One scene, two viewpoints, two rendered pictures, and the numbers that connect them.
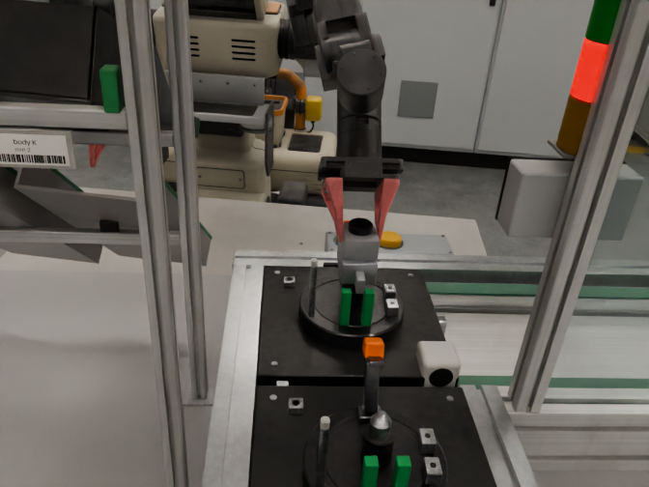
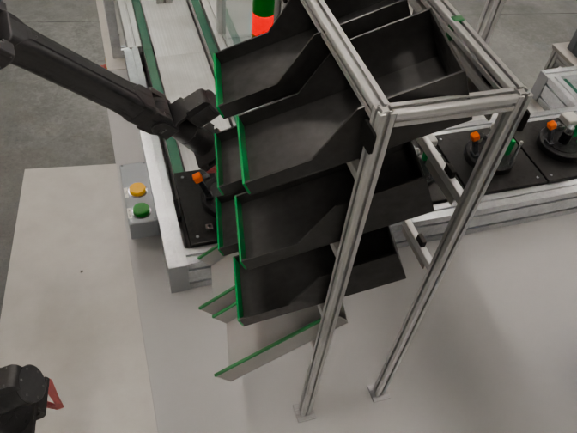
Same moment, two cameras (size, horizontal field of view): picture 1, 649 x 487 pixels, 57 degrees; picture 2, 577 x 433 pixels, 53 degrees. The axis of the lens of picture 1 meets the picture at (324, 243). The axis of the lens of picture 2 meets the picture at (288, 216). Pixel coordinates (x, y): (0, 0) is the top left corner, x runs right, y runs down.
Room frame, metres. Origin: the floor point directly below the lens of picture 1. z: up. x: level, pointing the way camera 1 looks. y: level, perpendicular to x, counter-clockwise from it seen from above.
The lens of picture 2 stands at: (0.80, 0.92, 2.03)
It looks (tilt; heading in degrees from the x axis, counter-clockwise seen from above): 49 degrees down; 252
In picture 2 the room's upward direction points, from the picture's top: 7 degrees clockwise
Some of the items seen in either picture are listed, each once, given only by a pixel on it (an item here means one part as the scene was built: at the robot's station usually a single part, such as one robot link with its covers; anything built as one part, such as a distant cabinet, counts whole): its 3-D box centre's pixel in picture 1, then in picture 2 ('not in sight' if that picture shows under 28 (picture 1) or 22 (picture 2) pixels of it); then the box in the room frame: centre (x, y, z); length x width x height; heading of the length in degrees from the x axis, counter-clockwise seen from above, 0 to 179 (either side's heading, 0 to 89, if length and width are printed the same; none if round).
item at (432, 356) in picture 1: (437, 364); not in sight; (0.56, -0.15, 0.97); 0.05 x 0.05 x 0.04; 5
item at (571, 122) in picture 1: (590, 124); not in sight; (0.55, -0.24, 1.28); 0.05 x 0.05 x 0.05
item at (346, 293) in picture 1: (345, 306); not in sight; (0.61, -0.03, 1.01); 0.01 x 0.01 x 0.05; 5
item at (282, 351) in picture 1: (350, 320); (229, 201); (0.65, -0.04, 0.96); 0.24 x 0.24 x 0.02; 5
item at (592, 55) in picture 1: (606, 70); (263, 21); (0.55, -0.24, 1.33); 0.05 x 0.05 x 0.05
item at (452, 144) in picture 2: not in sight; (493, 146); (-0.09, -0.10, 1.01); 0.24 x 0.24 x 0.13; 5
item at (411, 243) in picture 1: (386, 257); (139, 198); (0.87, -0.11, 0.93); 0.21 x 0.07 x 0.06; 95
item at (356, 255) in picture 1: (358, 251); not in sight; (0.64, -0.04, 1.08); 0.08 x 0.04 x 0.07; 6
